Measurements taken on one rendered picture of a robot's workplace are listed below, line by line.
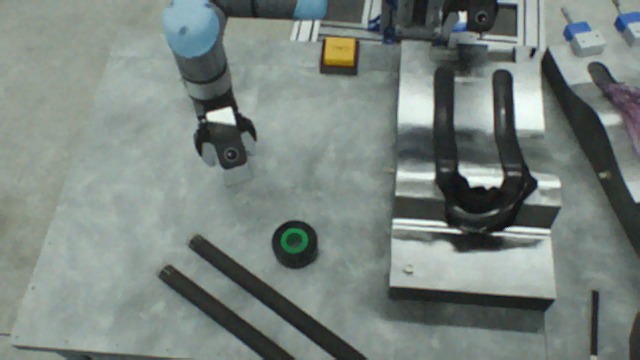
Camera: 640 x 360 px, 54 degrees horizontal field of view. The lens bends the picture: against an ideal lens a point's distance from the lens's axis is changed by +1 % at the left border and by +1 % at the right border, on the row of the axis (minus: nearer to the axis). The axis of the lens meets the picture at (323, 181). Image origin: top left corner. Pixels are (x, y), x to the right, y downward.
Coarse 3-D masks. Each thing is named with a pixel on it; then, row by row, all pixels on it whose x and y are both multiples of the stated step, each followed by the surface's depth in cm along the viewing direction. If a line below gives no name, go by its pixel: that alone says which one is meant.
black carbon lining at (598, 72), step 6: (588, 66) 122; (594, 66) 122; (600, 66) 122; (588, 72) 121; (594, 72) 121; (600, 72) 121; (606, 72) 121; (594, 78) 121; (600, 78) 121; (606, 78) 121; (612, 78) 120
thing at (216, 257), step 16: (192, 240) 109; (208, 256) 106; (224, 256) 105; (224, 272) 104; (240, 272) 102; (256, 288) 100; (272, 288) 100; (272, 304) 98; (288, 304) 97; (288, 320) 96; (304, 320) 94; (320, 336) 92; (336, 336) 92; (336, 352) 90
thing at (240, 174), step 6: (246, 162) 114; (222, 168) 113; (234, 168) 113; (240, 168) 113; (246, 168) 114; (222, 174) 113; (228, 174) 114; (234, 174) 115; (240, 174) 115; (246, 174) 116; (228, 180) 116; (234, 180) 116; (240, 180) 117; (246, 180) 118; (228, 186) 117
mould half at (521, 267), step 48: (480, 48) 120; (528, 48) 120; (432, 96) 116; (480, 96) 115; (528, 96) 115; (432, 144) 108; (480, 144) 109; (528, 144) 109; (432, 192) 100; (432, 240) 104; (480, 240) 103; (528, 240) 103; (432, 288) 100; (480, 288) 99; (528, 288) 99
